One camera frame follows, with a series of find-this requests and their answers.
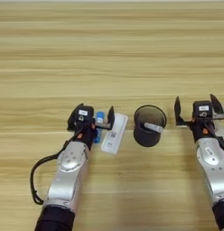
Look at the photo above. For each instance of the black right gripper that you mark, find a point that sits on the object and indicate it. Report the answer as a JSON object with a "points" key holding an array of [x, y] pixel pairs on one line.
{"points": [[204, 129]]}

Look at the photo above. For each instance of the black mesh pen cup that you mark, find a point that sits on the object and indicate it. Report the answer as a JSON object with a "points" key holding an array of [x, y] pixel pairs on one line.
{"points": [[145, 138]]}

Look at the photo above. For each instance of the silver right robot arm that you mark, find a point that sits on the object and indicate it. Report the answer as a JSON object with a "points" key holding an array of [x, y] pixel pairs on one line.
{"points": [[214, 171]]}

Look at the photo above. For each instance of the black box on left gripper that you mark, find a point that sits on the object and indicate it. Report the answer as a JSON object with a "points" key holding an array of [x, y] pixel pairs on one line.
{"points": [[83, 114]]}

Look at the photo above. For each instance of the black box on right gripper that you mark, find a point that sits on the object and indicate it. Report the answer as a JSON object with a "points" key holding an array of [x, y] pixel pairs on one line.
{"points": [[202, 109]]}

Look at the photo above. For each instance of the blue glue stick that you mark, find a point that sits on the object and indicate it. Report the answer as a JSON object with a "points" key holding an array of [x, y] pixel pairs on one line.
{"points": [[100, 115]]}

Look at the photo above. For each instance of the grey white cylinder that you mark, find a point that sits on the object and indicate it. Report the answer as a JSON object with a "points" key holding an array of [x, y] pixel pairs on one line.
{"points": [[153, 127]]}

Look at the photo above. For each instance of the white rectangular test cassette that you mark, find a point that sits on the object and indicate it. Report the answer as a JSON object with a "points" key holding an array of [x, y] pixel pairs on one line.
{"points": [[115, 135]]}

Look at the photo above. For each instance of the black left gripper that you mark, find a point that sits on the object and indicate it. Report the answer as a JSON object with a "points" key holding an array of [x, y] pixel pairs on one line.
{"points": [[86, 135]]}

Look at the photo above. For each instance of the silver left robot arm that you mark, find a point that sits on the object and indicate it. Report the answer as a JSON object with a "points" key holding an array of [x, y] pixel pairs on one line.
{"points": [[67, 177]]}

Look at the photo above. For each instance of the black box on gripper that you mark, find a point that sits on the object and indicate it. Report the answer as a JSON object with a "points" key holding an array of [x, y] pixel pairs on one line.
{"points": [[202, 109], [83, 114]]}

